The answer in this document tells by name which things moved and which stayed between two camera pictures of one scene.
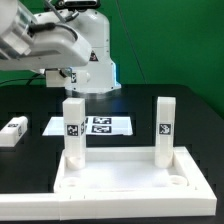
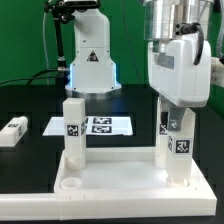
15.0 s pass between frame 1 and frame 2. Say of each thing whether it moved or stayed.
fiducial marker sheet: stayed
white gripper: moved
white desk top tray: stayed
